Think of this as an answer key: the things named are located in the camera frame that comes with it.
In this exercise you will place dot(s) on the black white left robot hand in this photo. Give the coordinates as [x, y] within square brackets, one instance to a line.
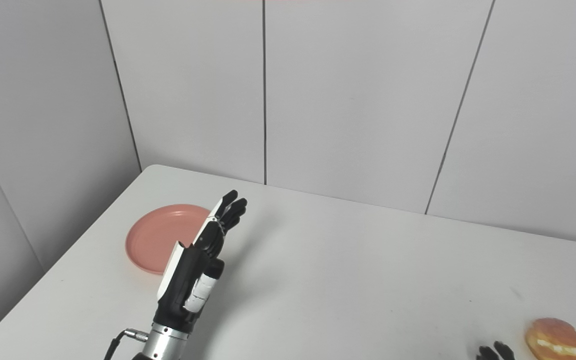
[190, 280]

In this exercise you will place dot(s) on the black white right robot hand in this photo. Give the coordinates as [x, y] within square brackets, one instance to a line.
[495, 352]

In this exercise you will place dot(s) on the pink round plate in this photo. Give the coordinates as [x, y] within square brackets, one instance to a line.
[160, 240]

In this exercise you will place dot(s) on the cream puff pastry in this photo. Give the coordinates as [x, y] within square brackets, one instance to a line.
[554, 340]

